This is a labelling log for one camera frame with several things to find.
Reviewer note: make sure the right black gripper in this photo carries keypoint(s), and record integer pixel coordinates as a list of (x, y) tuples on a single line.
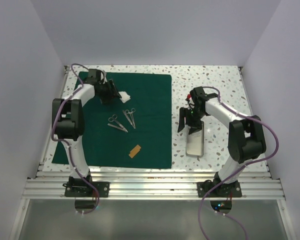
[(184, 112)]

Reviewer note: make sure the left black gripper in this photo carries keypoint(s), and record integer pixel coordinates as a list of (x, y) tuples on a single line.
[(112, 93)]

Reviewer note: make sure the white gauze pad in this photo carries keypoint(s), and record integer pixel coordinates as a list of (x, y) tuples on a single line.
[(124, 97)]

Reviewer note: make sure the rectangular metal tray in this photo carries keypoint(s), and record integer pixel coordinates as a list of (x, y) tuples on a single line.
[(195, 143)]

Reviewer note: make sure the tan adhesive bandage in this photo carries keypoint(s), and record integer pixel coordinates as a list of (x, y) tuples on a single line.
[(136, 149), (132, 154)]

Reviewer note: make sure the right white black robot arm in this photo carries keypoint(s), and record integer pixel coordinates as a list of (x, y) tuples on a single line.
[(246, 140)]

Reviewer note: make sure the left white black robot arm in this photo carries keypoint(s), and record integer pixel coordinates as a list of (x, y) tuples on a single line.
[(68, 121)]

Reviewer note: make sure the silver surgical forceps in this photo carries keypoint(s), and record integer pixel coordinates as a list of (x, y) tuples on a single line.
[(129, 114)]

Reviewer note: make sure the silver surgical scissors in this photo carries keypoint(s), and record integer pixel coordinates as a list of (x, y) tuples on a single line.
[(114, 123)]

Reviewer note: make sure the dark green surgical cloth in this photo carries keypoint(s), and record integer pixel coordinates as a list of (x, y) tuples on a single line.
[(151, 96)]

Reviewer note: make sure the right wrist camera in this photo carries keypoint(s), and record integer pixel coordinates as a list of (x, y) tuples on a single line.
[(189, 100)]

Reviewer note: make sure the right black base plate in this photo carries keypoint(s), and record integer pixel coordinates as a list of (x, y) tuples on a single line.
[(223, 191)]

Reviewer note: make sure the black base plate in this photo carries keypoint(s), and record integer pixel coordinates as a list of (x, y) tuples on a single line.
[(223, 191), (86, 191)]

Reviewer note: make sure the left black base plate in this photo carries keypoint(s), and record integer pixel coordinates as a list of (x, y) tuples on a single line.
[(86, 191)]

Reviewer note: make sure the aluminium rail frame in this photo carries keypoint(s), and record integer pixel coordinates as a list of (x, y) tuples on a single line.
[(179, 182)]

